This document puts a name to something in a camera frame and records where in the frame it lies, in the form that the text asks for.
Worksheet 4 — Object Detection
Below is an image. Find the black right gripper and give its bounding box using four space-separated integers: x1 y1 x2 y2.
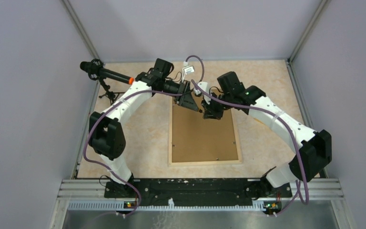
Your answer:
201 91 233 121

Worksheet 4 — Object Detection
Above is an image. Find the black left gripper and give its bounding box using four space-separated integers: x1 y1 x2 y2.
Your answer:
162 78 199 111

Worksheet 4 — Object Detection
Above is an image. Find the white wooden picture frame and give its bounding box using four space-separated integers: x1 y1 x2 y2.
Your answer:
168 99 243 167

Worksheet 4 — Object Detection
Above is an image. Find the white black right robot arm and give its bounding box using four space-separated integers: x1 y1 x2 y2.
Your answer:
194 72 332 197

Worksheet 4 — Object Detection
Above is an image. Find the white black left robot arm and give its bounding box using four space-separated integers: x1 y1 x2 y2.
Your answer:
80 58 200 197

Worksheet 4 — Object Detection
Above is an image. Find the black tripod microphone stand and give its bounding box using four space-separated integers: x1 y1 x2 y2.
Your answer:
98 79 124 105

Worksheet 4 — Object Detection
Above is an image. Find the black microphone orange tip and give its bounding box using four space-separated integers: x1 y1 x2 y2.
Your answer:
80 62 135 85

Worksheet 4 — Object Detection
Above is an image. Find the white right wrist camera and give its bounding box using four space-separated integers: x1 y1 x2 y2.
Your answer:
193 82 209 97

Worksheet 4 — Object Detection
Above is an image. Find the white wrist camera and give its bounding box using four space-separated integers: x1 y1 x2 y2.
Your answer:
182 65 195 75
193 82 209 97

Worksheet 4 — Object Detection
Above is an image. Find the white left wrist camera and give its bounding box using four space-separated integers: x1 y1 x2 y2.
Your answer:
182 65 195 75

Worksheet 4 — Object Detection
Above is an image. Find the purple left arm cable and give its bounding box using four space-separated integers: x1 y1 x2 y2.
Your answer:
82 55 206 219

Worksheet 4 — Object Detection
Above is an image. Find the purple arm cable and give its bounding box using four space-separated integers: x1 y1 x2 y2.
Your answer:
82 55 206 219
191 79 310 218

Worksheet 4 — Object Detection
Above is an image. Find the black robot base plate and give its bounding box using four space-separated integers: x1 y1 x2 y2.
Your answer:
104 178 293 207

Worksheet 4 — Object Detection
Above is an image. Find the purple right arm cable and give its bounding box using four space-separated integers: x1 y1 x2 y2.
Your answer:
191 79 310 218

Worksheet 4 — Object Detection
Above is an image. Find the aluminium front rail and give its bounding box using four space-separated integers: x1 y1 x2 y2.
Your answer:
49 178 356 229

